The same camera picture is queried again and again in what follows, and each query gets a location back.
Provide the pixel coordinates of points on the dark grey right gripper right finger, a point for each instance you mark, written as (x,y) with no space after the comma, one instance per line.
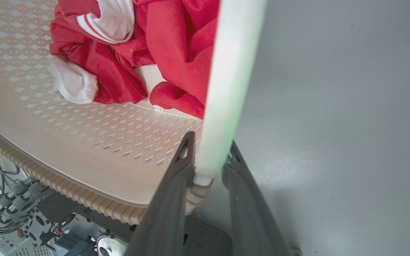
(251,213)

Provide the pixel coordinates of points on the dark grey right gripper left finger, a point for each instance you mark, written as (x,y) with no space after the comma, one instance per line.
(169,209)

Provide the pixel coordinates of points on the beige perforated laundry basket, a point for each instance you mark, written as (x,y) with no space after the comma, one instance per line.
(94,142)

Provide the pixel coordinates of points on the robot wheeled base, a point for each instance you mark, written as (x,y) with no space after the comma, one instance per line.
(66,231)

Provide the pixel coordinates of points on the white sock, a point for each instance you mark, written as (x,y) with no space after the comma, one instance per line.
(73,83)

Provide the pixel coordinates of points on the white garment with red stripes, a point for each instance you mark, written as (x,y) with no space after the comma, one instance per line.
(110,19)

